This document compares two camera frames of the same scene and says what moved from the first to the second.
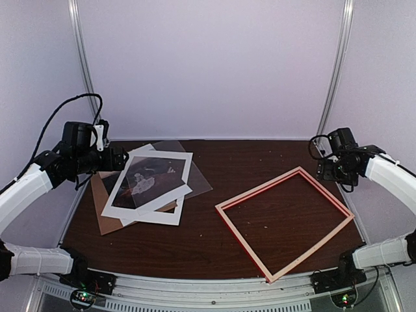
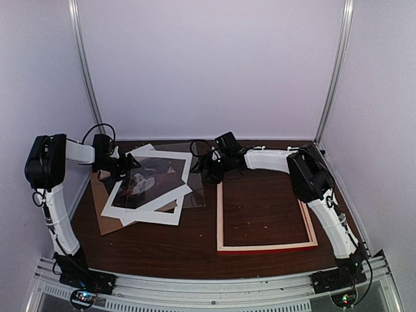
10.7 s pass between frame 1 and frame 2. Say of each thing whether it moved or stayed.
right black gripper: moved
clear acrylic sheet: moved
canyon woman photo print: stayed
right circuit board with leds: stayed
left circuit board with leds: stayed
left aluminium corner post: stayed
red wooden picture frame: moved
